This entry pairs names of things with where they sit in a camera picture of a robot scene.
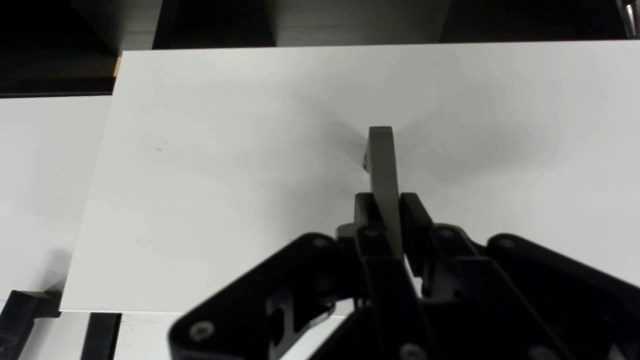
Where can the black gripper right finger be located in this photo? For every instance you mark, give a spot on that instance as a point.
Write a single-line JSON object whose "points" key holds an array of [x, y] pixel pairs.
{"points": [[512, 299]]}

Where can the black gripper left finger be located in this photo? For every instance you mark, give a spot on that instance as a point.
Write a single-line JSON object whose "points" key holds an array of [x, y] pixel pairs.
{"points": [[268, 309]]}

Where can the white cabinet door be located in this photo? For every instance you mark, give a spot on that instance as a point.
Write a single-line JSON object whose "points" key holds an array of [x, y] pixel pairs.
{"points": [[215, 159]]}

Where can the black door handle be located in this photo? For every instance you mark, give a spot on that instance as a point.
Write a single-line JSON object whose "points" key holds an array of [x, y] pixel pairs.
{"points": [[380, 166]]}

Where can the black cube shelf unit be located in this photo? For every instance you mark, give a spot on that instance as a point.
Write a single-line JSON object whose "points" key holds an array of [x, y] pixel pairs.
{"points": [[72, 46]]}

